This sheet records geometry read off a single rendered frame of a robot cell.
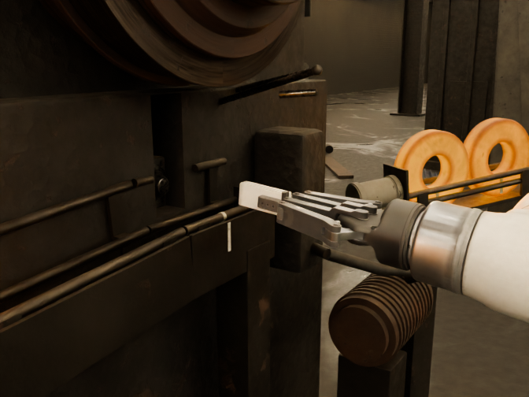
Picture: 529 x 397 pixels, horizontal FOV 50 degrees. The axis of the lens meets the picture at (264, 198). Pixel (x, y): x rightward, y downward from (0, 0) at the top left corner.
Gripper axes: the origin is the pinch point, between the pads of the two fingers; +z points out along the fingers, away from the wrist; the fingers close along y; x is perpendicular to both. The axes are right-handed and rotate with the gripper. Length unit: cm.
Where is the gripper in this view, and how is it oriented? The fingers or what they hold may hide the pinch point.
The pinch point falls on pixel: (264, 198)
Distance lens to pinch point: 71.6
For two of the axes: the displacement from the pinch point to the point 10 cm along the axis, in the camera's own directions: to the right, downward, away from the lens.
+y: 5.5, -2.0, 8.1
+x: 0.7, -9.5, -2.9
